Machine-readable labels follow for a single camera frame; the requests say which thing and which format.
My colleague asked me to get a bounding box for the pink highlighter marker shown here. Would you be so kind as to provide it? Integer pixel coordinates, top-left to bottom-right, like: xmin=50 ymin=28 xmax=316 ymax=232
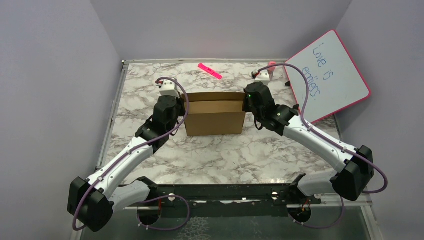
xmin=197 ymin=63 xmax=223 ymax=80

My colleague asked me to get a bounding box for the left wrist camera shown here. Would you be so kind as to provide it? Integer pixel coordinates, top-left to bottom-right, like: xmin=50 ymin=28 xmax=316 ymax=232
xmin=156 ymin=79 xmax=180 ymax=98

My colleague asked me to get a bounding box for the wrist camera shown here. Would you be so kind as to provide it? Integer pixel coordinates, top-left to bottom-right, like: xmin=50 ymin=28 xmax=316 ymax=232
xmin=251 ymin=70 xmax=271 ymax=86
xmin=156 ymin=79 xmax=180 ymax=98

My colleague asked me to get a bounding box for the pink-framed whiteboard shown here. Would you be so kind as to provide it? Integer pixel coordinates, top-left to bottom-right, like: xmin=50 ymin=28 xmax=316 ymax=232
xmin=284 ymin=29 xmax=371 ymax=123

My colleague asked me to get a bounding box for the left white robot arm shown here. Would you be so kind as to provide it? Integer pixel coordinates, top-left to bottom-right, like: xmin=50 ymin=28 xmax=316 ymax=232
xmin=67 ymin=94 xmax=190 ymax=232

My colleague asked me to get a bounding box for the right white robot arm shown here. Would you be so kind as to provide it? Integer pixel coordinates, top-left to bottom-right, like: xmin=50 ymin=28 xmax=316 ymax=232
xmin=243 ymin=82 xmax=374 ymax=204

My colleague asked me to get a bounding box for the brown cardboard box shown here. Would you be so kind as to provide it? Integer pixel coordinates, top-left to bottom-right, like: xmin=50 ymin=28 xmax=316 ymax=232
xmin=184 ymin=92 xmax=246 ymax=137

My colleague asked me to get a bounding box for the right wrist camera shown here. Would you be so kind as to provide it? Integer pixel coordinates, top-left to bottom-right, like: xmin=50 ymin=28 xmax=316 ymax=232
xmin=251 ymin=70 xmax=271 ymax=86

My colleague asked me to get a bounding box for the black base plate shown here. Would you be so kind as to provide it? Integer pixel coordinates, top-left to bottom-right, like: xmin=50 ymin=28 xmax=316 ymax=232
xmin=91 ymin=177 xmax=335 ymax=220

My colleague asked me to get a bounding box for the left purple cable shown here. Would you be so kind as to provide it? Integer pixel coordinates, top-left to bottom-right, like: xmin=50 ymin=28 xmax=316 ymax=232
xmin=72 ymin=77 xmax=191 ymax=232

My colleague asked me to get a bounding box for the aluminium frame rail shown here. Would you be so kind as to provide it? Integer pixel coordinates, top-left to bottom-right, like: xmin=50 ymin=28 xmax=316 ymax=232
xmin=71 ymin=61 xmax=385 ymax=240

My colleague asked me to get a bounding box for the pink-capped pen jar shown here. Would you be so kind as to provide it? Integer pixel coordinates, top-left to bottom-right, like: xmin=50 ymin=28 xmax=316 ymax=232
xmin=267 ymin=61 xmax=276 ymax=80

